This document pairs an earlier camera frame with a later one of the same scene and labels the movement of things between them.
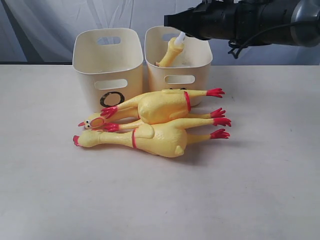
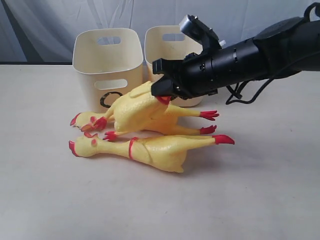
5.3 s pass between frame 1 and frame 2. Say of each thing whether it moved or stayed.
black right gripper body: moved
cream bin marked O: stayed
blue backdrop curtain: stayed
